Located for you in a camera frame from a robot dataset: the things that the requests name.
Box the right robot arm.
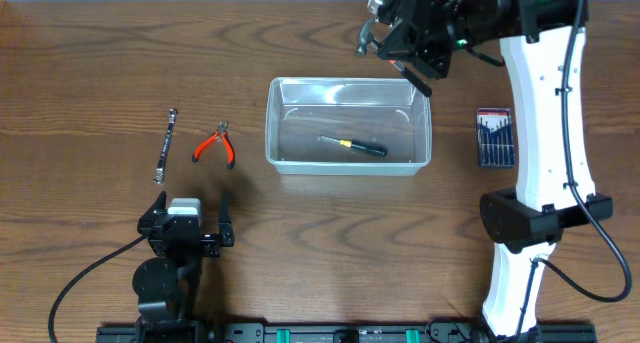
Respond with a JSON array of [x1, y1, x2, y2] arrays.
[[368, 0, 613, 342]]

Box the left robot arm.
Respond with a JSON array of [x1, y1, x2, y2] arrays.
[[132, 192, 235, 323]]

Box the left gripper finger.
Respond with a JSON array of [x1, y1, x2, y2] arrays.
[[147, 191, 167, 218], [217, 191, 232, 234]]

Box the black yellow screwdriver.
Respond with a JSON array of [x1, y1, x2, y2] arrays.
[[318, 135, 388, 157]]

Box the precision screwdriver set case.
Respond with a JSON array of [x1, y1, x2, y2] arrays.
[[476, 108, 516, 168]]

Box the clear plastic container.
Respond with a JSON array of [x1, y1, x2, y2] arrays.
[[265, 77, 432, 176]]

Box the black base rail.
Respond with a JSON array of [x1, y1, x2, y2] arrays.
[[96, 320, 598, 343]]

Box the small claw hammer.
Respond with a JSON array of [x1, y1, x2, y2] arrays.
[[354, 19, 432, 97]]

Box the silver black wrench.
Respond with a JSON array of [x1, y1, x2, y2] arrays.
[[154, 108, 178, 184]]

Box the orange handled pliers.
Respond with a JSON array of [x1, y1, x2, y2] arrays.
[[191, 121, 236, 170]]

